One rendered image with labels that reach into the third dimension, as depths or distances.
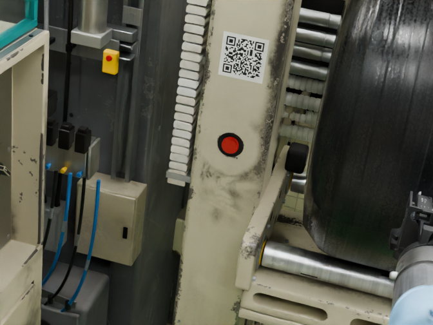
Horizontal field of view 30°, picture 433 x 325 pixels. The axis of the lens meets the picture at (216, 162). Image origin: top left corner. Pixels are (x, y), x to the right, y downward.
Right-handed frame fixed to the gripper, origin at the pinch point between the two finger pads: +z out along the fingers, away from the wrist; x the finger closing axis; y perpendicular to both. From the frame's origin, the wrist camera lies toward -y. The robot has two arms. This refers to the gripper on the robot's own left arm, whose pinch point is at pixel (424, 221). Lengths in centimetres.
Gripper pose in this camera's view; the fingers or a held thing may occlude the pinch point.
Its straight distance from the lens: 116.5
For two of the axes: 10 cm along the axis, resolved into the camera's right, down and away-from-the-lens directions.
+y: 1.5, -9.2, -3.7
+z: 2.4, -3.3, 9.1
